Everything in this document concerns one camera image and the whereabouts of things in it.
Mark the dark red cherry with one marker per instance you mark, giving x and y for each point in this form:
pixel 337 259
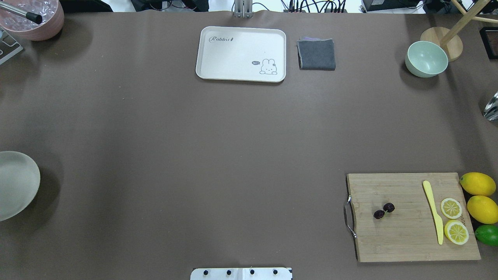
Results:
pixel 379 214
pixel 388 207

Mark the white rabbit tray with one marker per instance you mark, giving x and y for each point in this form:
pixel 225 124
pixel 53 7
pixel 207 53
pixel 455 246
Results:
pixel 241 54

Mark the folded grey cloth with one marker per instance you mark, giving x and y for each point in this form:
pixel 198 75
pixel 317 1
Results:
pixel 316 54

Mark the bamboo cutting board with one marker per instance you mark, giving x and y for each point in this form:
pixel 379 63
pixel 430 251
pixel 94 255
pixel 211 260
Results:
pixel 408 233

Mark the yellow plastic knife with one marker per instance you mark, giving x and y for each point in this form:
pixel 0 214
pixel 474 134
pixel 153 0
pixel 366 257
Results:
pixel 438 222

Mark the mint green bowl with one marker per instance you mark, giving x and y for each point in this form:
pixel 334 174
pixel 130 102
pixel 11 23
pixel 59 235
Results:
pixel 425 59

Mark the lemon half upper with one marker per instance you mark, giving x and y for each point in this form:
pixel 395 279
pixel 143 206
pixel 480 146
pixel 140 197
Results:
pixel 451 208

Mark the lemon half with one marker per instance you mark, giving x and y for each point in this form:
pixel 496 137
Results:
pixel 451 208
pixel 456 232

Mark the lemon half lower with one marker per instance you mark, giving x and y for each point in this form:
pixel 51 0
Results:
pixel 456 232

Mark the wooden cup tree stand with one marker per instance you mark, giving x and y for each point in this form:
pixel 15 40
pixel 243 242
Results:
pixel 448 39

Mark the grey white plate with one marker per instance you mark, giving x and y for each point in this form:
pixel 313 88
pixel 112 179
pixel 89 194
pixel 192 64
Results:
pixel 19 182

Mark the whole lemon near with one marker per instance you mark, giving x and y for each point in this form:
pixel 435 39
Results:
pixel 476 183

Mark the whole lemon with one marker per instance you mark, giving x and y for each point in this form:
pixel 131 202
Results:
pixel 476 183
pixel 483 209

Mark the whole lemon far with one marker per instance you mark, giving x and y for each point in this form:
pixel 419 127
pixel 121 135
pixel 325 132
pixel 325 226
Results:
pixel 483 209

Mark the steel ice scoop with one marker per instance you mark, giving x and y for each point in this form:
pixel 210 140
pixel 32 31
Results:
pixel 490 111

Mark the steel muddler black tip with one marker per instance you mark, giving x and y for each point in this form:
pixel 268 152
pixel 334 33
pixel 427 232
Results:
pixel 36 18

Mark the green lime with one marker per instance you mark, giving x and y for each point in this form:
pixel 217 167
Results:
pixel 487 234

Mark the white cup rack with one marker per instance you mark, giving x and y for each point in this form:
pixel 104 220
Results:
pixel 9 47

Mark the pink ice bowl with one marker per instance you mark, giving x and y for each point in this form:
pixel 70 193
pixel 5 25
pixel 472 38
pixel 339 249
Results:
pixel 51 11

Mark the aluminium frame post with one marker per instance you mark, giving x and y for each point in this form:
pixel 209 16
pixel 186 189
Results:
pixel 243 9

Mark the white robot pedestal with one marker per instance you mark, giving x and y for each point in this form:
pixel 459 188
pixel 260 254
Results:
pixel 251 273

